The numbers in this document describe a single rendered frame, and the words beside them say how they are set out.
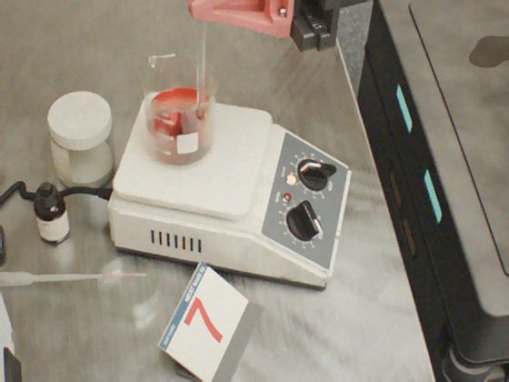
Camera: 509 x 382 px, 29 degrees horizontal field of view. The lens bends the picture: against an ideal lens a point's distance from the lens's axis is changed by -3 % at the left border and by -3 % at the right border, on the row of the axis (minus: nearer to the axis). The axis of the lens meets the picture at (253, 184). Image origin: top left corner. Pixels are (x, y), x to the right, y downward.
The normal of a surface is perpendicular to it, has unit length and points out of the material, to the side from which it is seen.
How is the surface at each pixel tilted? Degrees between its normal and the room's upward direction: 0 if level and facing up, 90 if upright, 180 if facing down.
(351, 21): 0
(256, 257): 90
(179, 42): 0
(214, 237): 90
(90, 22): 0
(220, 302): 40
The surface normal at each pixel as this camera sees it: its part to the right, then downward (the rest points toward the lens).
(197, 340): 0.63, -0.27
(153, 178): 0.04, -0.61
